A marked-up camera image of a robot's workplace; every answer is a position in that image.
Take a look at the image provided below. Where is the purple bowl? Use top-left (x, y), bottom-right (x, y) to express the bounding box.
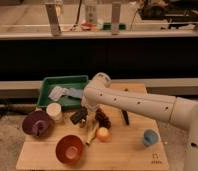
top-left (22, 110), bottom-right (52, 137)

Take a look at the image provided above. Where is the dark grape bunch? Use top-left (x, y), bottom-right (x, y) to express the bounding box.
top-left (95, 109), bottom-right (111, 129)

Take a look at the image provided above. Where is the metal post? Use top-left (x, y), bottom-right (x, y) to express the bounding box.
top-left (111, 2), bottom-right (121, 35)
top-left (45, 0), bottom-right (61, 36)

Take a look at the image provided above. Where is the white cup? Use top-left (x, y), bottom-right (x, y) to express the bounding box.
top-left (46, 103), bottom-right (62, 121)

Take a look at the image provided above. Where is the orange fruit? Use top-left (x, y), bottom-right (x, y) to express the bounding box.
top-left (96, 127), bottom-right (110, 142)

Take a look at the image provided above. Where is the blue grey cloth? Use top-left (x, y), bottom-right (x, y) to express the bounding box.
top-left (49, 86), bottom-right (83, 101)

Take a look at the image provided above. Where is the green plastic tray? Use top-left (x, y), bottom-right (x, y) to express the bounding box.
top-left (37, 75), bottom-right (88, 110)

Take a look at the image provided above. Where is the clear bottle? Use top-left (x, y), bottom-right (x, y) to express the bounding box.
top-left (85, 0), bottom-right (97, 25)

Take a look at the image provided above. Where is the red bowl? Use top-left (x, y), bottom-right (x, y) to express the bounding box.
top-left (55, 135), bottom-right (83, 165)

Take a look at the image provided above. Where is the left metal post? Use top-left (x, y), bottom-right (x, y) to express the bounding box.
top-left (45, 0), bottom-right (61, 36)

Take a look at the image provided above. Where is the blue cup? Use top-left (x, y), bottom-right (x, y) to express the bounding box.
top-left (142, 129), bottom-right (159, 146)

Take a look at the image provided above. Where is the right metal post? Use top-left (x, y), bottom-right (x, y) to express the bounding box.
top-left (111, 2), bottom-right (121, 35)

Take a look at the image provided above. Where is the yellow banana toy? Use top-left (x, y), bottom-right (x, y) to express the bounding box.
top-left (86, 114), bottom-right (99, 145)

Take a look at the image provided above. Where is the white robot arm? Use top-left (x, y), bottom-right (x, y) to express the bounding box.
top-left (69, 72), bottom-right (198, 171)

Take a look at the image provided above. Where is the wooden board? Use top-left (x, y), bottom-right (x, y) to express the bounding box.
top-left (15, 83), bottom-right (170, 171)

